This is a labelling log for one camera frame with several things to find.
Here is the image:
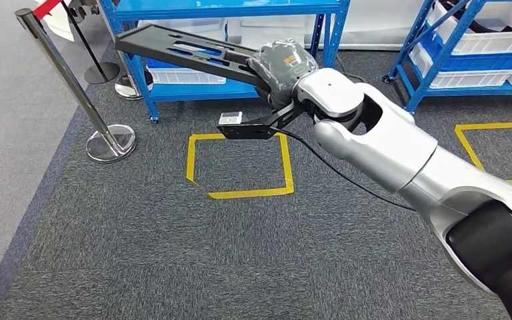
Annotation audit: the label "black plastic plate holder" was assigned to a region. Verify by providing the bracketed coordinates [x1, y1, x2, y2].
[114, 23, 275, 89]

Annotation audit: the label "blue metal shelf rack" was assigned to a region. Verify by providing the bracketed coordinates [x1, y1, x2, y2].
[381, 0, 512, 115]
[98, 0, 352, 123]

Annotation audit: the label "blue plastic bin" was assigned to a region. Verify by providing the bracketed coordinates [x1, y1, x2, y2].
[144, 44, 224, 71]
[418, 26, 512, 73]

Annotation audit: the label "black-headed chrome stanchion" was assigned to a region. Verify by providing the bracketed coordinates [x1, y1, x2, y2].
[67, 0, 155, 101]

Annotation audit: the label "thin black stanchion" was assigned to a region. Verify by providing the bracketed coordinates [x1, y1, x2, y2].
[60, 0, 121, 85]

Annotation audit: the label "short red barrier belt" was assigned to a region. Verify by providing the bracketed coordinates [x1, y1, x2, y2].
[31, 0, 64, 21]

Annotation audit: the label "black parts in bin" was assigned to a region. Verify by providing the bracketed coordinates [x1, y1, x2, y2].
[439, 0, 512, 34]

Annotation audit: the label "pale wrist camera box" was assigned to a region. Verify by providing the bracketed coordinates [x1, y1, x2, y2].
[218, 111, 243, 127]

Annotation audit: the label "thin black camera cable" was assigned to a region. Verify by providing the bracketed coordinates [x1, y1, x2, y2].
[271, 127, 416, 212]

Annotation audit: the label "chrome stanchion post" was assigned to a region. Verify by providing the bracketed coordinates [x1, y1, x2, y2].
[15, 7, 137, 164]

